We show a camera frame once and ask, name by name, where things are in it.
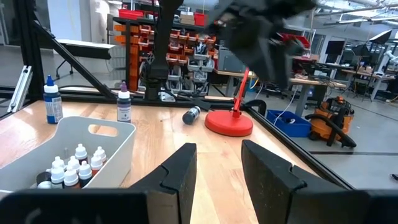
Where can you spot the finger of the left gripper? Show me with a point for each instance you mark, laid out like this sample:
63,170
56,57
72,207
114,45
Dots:
264,59
283,65

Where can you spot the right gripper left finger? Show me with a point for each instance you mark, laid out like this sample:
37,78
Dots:
174,186

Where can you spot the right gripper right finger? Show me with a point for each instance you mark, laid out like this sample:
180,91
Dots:
280,193

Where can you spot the black food coloring bottle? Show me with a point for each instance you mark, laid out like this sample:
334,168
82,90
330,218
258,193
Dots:
190,116

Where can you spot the purple food coloring bottle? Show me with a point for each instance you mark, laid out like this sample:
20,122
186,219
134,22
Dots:
124,113

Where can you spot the small purple dropper bottle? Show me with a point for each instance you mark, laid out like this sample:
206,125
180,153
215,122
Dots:
85,171

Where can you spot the grey plastic bin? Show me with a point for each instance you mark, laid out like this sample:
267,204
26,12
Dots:
46,140

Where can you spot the blue food coloring bottle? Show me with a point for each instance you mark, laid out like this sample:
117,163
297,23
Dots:
53,107

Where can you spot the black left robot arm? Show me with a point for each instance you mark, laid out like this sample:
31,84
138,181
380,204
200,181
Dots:
163,37

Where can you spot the wooden workbench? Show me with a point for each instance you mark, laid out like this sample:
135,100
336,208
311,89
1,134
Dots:
311,82

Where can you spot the grey metal machine box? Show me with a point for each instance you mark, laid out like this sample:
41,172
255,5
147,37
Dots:
230,62

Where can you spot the red storage bin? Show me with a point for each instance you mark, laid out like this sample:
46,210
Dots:
200,19

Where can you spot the black monitor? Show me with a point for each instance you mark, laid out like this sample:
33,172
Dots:
334,48

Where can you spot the shelf rack with orange bins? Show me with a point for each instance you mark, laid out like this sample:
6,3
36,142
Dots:
192,40

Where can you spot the cardboard box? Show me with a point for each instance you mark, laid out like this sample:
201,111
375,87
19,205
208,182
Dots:
187,18

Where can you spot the blue storage bin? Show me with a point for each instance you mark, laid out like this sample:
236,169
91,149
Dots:
295,127

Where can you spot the red desk lamp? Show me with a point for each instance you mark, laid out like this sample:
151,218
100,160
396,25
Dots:
228,123

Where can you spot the orange shop vacuum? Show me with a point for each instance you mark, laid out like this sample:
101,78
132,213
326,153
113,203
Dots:
323,127

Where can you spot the black softbox light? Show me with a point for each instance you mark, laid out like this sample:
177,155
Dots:
381,37

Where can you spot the white bench table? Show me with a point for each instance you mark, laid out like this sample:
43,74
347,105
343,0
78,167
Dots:
84,46

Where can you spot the silver aluminium bar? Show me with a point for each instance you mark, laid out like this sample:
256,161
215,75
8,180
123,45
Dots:
20,90

